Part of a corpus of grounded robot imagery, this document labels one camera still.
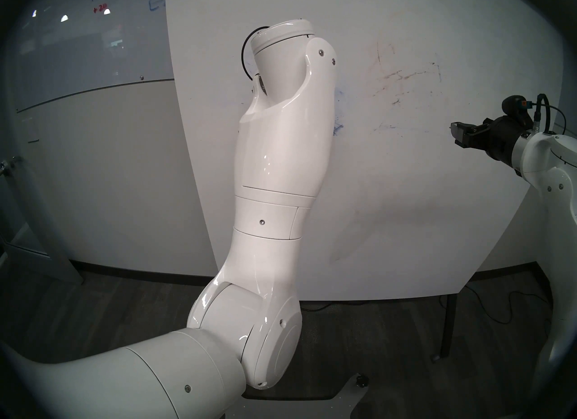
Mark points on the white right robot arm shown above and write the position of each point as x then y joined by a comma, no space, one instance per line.
554,188

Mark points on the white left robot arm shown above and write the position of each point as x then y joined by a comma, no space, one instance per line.
279,161

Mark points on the black levelling foot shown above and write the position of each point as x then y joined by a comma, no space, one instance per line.
362,380

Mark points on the black whiteboard stand leg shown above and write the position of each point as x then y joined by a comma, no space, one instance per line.
448,328

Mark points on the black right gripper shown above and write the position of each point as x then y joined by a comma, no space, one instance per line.
502,138

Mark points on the glass wall board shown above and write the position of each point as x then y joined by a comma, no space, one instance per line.
90,44

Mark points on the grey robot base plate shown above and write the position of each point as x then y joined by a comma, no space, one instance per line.
349,400

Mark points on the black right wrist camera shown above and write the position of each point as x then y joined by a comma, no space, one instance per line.
516,107

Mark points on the white freestanding whiteboard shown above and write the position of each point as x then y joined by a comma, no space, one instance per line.
405,197

